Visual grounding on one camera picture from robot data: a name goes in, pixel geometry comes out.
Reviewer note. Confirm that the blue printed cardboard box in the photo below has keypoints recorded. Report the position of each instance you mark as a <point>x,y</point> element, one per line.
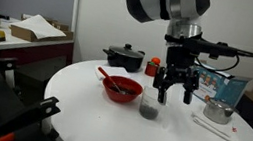
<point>218,87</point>

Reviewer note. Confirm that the clear plastic measuring jug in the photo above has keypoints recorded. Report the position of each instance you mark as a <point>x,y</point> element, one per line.
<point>148,107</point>

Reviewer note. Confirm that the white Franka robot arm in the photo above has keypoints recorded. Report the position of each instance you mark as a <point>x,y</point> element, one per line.
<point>164,0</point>

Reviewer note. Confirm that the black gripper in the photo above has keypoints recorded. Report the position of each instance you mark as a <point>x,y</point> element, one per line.
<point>178,59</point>

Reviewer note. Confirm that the small steel pot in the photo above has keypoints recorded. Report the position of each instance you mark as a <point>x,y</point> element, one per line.
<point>216,112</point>

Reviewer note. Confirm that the flat brown cardboard tray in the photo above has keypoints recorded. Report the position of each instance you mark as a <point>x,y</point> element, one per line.
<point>24,33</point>

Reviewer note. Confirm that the red plastic bowl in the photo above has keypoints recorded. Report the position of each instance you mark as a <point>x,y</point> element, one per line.
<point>113,93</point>

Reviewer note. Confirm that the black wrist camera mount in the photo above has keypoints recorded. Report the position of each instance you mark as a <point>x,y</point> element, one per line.
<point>211,46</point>

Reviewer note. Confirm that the white desk with red front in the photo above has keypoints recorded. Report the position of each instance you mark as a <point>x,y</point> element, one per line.
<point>15,44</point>

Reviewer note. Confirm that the black cooking pot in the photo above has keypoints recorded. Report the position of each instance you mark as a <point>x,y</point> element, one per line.
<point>124,61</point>

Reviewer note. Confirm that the white cloth with red tag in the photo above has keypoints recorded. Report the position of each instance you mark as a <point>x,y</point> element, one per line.
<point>222,130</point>

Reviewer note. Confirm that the black pot lid with knob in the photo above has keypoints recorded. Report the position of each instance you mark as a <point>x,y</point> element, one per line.
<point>126,51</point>

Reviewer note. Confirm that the small red cup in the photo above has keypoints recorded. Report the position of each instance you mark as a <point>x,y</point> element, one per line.
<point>150,70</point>

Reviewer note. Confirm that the orange toy ball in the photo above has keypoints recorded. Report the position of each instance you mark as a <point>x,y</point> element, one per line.
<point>156,61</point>

